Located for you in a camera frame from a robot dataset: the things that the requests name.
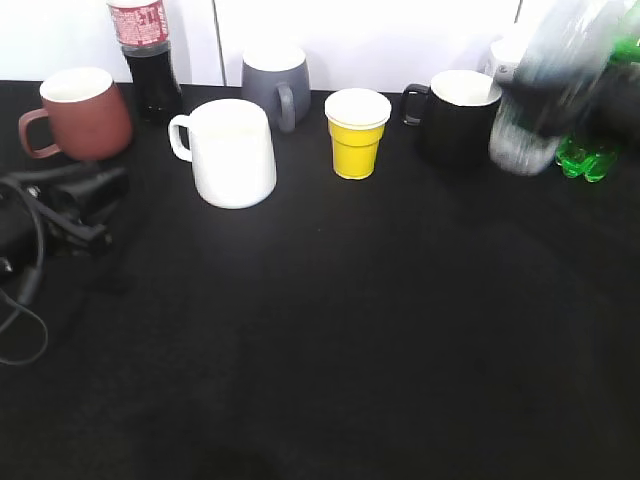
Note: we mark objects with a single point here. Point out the brown ceramic mug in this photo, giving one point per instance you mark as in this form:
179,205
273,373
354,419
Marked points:
87,116

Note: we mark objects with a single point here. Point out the white yogurt drink bottle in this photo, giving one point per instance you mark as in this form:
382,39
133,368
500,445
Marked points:
504,57

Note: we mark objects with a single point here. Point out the yellow plastic cup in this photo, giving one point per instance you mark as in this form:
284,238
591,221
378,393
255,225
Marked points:
356,122

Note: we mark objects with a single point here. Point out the green soda bottle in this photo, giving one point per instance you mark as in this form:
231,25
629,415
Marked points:
592,161

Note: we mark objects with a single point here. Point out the white ceramic mug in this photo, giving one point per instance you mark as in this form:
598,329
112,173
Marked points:
228,143

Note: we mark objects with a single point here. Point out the black ceramic mug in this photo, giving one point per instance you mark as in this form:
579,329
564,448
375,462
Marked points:
454,115

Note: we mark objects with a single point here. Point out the grey ceramic mug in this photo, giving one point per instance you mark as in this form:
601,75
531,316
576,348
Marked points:
275,76

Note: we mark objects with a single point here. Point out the cola bottle red label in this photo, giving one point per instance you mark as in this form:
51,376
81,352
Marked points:
142,30

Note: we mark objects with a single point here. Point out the clear water bottle green label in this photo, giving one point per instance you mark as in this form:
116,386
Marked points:
553,84

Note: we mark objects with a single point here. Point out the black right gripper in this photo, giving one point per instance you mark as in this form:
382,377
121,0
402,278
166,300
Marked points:
612,118

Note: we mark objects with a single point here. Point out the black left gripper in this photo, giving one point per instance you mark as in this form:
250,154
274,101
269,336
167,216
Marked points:
82,198

